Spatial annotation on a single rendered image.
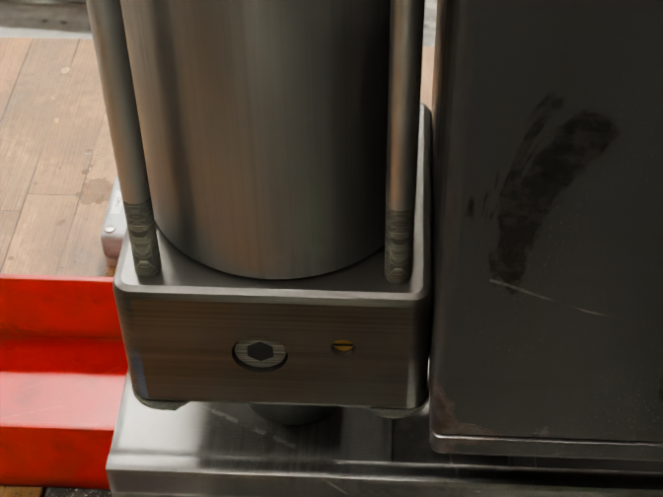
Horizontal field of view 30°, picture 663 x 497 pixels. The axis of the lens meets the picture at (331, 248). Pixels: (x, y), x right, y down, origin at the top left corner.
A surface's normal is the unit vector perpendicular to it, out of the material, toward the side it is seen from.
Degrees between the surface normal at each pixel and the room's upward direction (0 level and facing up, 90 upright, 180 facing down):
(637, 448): 90
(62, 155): 0
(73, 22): 0
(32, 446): 90
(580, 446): 90
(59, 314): 90
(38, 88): 0
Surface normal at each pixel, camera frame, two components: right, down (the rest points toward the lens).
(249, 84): -0.11, 0.70
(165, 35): -0.62, 0.56
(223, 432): -0.01, -0.71
